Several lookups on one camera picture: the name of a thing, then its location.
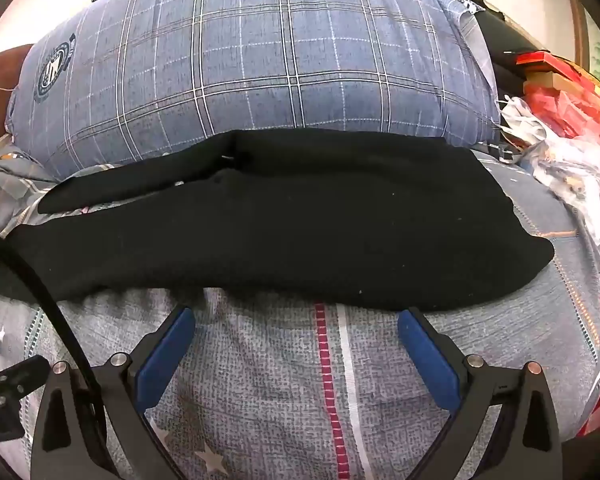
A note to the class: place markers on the blue plaid pillow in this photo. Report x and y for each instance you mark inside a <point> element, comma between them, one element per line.
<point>255,60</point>

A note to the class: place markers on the black pants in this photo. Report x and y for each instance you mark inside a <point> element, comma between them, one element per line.
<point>305,225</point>

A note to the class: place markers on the black bag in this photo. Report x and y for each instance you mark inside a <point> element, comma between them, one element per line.
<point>500,40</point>

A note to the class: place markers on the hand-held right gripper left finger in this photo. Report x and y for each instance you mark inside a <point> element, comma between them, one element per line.
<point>164,360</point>

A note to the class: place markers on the red flat box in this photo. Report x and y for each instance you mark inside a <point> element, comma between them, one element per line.
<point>542,58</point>

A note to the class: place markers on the red plastic bag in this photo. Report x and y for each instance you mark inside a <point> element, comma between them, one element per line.
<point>562,107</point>

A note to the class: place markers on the grey printed bedsheet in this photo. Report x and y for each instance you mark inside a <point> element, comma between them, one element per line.
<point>280,385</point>

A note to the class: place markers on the white plastic bags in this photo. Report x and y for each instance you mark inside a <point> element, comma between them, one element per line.
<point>570,170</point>

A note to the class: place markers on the wooden picture frame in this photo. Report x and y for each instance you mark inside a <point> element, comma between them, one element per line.
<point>580,35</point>

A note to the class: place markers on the brown headboard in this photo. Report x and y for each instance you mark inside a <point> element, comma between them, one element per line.
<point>0,105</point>

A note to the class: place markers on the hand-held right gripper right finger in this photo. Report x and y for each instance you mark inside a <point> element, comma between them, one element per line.
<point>427,360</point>

